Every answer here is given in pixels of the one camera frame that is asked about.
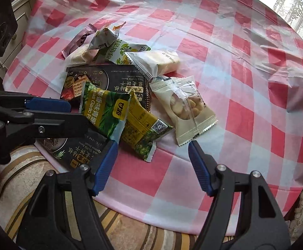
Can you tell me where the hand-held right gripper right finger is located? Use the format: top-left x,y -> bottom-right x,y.
188,140 -> 292,250

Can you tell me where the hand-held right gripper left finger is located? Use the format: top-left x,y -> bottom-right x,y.
16,140 -> 119,250

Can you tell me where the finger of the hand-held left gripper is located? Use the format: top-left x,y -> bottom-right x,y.
0,90 -> 72,113
0,104 -> 95,149

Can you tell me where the black cracker packet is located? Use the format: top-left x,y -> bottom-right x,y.
60,64 -> 152,110
35,130 -> 113,170

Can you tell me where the green pea snack packet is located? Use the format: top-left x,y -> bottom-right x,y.
80,81 -> 131,144

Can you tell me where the yellow-green pea snack packet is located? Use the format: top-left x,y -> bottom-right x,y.
120,91 -> 174,163

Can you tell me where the pale cream snack packet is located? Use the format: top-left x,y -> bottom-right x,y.
65,44 -> 100,67

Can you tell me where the white nut snack packet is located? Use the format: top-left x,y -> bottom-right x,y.
150,75 -> 217,147

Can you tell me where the clear long bar packet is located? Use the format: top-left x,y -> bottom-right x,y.
61,23 -> 98,58

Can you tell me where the orange-edged white snack packet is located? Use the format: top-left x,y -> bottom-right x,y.
88,21 -> 127,58

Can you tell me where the green-edged white snack packet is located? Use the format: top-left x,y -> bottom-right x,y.
99,40 -> 152,65

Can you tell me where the clear cream biscuit packet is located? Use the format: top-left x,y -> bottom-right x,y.
125,50 -> 181,80

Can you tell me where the cream wooden cabinet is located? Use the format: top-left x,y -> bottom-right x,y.
0,0 -> 41,79

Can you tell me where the red checkered plastic tablecloth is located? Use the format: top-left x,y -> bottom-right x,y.
3,0 -> 303,236

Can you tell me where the white lace curtain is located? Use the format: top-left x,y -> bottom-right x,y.
272,0 -> 303,39

